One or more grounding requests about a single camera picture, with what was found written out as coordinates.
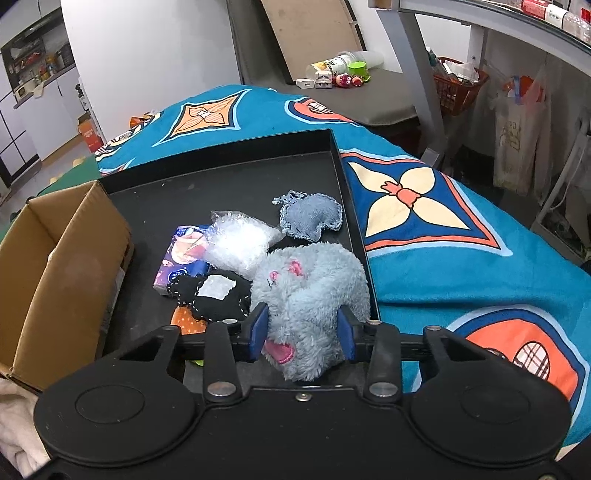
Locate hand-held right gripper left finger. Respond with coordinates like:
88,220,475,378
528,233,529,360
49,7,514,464
105,302,269,401

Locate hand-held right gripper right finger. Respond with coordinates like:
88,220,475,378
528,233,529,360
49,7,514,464
336,305,502,401

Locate black stitched fabric pouch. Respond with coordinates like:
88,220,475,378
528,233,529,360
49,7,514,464
167,271,252,322

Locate blue plush toy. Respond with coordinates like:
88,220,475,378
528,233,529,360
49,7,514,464
252,241,371,383

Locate clear plastic bag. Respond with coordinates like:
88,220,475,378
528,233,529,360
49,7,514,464
205,210,286,281

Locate blue denim fabric pouch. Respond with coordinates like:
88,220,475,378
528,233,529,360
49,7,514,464
271,190,345,241

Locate black tray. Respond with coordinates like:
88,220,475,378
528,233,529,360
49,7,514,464
99,128,383,393

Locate cardboard box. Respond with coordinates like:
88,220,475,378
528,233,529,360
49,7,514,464
0,180,136,393

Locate orange dotted cloth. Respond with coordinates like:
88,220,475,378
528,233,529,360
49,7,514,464
170,305,208,335

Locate blue printed blanket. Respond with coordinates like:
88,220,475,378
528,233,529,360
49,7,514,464
95,84,591,444

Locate purple snack packet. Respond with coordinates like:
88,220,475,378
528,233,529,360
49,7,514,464
154,224,218,296

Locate grey padded bench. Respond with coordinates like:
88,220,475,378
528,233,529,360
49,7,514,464
226,0,421,127

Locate white metal rack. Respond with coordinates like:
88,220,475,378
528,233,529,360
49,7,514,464
531,115,591,264

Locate white cloth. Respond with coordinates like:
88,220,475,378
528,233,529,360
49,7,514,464
0,376,51,478

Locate white tote bag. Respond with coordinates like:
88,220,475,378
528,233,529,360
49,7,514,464
492,76,550,195

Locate orange carton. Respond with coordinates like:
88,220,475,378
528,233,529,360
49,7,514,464
76,119,105,151

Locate orange basket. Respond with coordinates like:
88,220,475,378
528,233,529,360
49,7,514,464
434,56,489,116

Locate clear plastic bottle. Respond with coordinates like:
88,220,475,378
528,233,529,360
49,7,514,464
305,50,386,80

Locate white kitchen cabinet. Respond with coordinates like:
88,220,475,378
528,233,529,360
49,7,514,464
0,7,98,162

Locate orange plastic bag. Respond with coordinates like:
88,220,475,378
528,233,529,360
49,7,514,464
501,74,548,112

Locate brown board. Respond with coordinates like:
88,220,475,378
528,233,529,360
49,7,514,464
261,0,365,85

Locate black framed sliding door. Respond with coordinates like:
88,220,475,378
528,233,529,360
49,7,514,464
0,92,42,188

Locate white jar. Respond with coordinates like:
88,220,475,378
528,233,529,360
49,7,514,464
545,4,568,29

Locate grey desk frame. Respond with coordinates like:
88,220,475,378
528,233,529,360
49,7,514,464
374,0,591,162

